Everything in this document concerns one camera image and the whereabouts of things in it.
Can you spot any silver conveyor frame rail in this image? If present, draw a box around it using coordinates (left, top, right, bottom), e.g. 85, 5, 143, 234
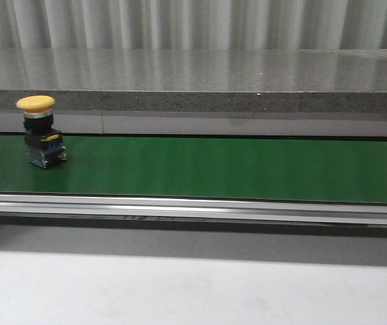
0, 194, 387, 227

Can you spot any yellow mushroom push button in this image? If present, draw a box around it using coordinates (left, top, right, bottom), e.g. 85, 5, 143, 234
16, 95, 66, 169

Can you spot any white pleated curtain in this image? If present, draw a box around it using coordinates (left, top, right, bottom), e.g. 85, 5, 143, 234
0, 1, 387, 49

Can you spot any grey speckled stone counter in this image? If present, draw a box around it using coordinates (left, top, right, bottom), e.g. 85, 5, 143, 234
0, 48, 387, 138

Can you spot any green conveyor belt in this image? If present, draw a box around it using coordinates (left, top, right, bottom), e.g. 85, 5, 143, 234
0, 135, 387, 204

